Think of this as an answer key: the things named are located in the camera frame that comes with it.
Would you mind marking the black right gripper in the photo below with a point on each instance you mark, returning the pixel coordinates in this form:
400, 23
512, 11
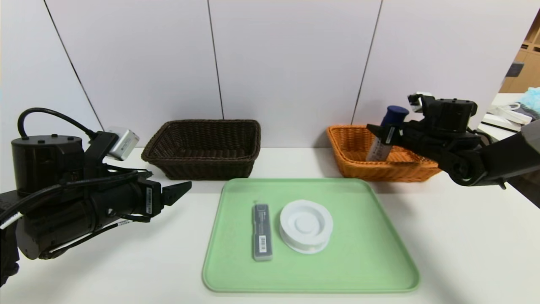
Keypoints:
390, 134

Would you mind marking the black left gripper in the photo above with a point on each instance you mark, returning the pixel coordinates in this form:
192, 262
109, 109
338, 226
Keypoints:
150, 199

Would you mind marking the blue white bottle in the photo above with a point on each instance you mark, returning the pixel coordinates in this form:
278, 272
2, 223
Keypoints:
379, 152

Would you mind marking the grey pencil lead case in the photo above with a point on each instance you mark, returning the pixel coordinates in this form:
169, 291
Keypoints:
262, 228

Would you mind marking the white round plastic spool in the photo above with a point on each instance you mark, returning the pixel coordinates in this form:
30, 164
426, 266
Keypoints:
306, 226

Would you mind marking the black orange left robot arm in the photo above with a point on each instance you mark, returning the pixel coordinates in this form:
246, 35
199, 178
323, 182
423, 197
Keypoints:
63, 211

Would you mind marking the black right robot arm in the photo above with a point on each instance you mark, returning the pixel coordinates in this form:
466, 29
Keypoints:
485, 160

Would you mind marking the orange wicker basket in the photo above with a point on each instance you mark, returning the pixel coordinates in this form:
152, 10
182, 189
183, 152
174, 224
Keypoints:
379, 173

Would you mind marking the dark brown wicker basket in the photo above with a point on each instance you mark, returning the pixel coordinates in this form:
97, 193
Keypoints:
202, 169

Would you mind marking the white side table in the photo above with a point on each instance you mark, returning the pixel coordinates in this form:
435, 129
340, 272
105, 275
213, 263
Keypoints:
493, 131

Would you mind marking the white power strip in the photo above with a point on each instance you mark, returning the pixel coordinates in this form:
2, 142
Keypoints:
504, 116

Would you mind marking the light green plastic tray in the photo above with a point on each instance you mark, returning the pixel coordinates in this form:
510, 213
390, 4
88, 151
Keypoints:
358, 261

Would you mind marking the light blue cloth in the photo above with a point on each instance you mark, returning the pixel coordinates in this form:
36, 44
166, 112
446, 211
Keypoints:
530, 99

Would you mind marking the wooden shelf unit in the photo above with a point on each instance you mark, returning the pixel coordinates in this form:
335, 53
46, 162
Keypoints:
527, 63

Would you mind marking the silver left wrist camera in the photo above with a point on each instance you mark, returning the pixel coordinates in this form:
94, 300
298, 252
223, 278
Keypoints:
124, 143

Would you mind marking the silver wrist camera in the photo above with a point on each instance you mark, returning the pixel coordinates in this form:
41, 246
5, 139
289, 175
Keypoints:
422, 96
124, 143

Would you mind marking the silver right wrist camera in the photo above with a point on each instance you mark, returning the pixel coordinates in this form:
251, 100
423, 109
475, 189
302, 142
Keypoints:
422, 96

